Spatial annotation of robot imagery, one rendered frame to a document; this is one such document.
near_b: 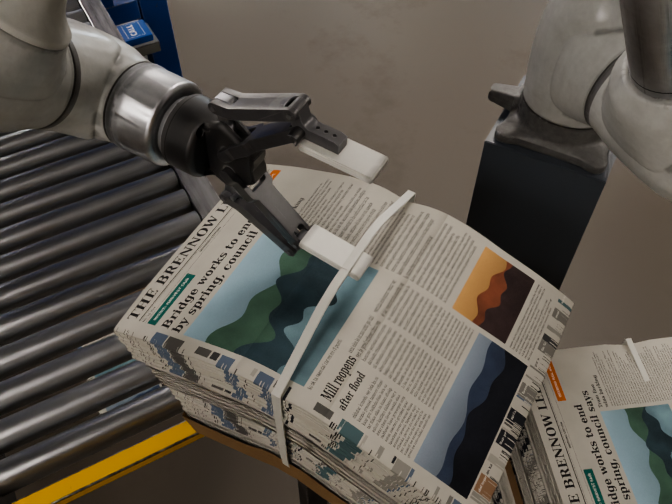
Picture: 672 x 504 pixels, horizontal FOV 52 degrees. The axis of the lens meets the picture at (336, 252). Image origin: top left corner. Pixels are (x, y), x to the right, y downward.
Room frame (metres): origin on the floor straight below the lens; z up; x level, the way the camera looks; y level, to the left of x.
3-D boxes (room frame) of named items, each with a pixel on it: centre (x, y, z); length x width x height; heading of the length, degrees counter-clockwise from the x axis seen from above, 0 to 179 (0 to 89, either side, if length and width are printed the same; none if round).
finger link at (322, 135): (0.43, 0.02, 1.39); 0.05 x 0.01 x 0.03; 59
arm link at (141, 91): (0.53, 0.17, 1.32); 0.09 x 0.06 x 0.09; 149
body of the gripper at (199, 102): (0.49, 0.11, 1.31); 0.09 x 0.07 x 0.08; 59
